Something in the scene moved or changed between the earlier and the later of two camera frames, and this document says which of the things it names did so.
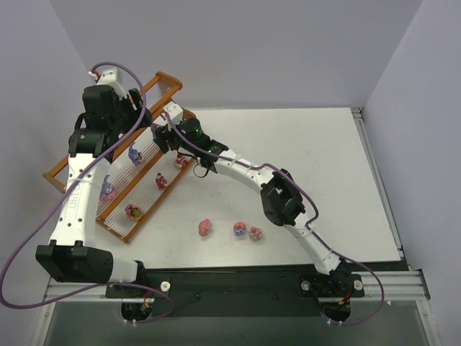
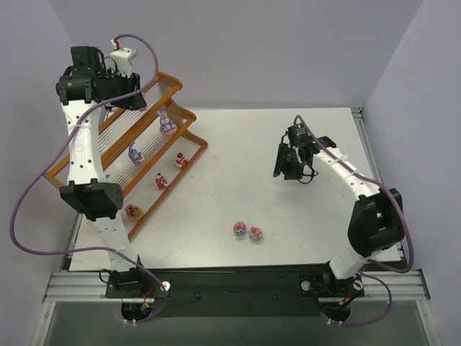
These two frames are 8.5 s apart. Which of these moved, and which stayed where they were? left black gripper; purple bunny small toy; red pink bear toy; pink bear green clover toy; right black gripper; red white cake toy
Moved: right black gripper; left black gripper
Stayed: red pink bear toy; pink bear green clover toy; red white cake toy; purple bunny small toy
